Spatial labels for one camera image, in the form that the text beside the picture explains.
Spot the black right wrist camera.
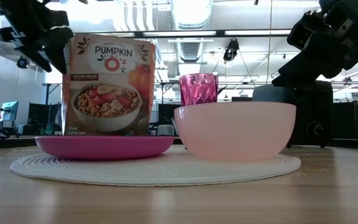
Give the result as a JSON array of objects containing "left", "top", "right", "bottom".
[{"left": 287, "top": 11, "right": 326, "bottom": 50}]

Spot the silver ceiling duct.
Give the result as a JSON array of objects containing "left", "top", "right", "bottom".
[{"left": 169, "top": 0, "right": 214, "bottom": 63}]

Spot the computer monitor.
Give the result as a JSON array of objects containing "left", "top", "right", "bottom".
[{"left": 1, "top": 100, "right": 20, "bottom": 122}]

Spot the black partition screen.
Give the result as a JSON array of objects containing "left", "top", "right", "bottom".
[{"left": 28, "top": 102, "right": 62, "bottom": 135}]

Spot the pink plastic plate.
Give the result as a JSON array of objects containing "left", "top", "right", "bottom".
[{"left": 35, "top": 135, "right": 175, "bottom": 161}]

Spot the black overhead beam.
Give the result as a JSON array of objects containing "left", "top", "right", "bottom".
[{"left": 70, "top": 29, "right": 293, "bottom": 40}]

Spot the black ceiling spotlight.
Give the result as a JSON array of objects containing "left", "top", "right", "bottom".
[{"left": 16, "top": 57, "right": 30, "bottom": 69}]

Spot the white round woven placemat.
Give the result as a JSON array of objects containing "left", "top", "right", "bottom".
[{"left": 10, "top": 146, "right": 302, "bottom": 187}]

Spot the pumpkin cereal box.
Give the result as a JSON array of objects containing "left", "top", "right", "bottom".
[{"left": 61, "top": 32, "right": 157, "bottom": 137}]

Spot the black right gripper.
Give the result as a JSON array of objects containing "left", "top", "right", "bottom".
[{"left": 272, "top": 0, "right": 358, "bottom": 88}]

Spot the black hanging ceiling camera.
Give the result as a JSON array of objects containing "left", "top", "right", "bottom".
[{"left": 223, "top": 39, "right": 240, "bottom": 62}]

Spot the pink faceted cup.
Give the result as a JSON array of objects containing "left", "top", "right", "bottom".
[{"left": 178, "top": 73, "right": 219, "bottom": 107}]

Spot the pale pink bowl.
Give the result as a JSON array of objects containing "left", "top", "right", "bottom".
[{"left": 173, "top": 101, "right": 297, "bottom": 162}]

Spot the black toaster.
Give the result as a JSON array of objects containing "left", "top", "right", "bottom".
[{"left": 252, "top": 80, "right": 334, "bottom": 149}]

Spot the grey chair back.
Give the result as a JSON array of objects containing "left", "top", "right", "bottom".
[{"left": 157, "top": 124, "right": 175, "bottom": 136}]

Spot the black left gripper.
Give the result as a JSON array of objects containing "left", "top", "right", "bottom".
[{"left": 0, "top": 0, "right": 74, "bottom": 75}]

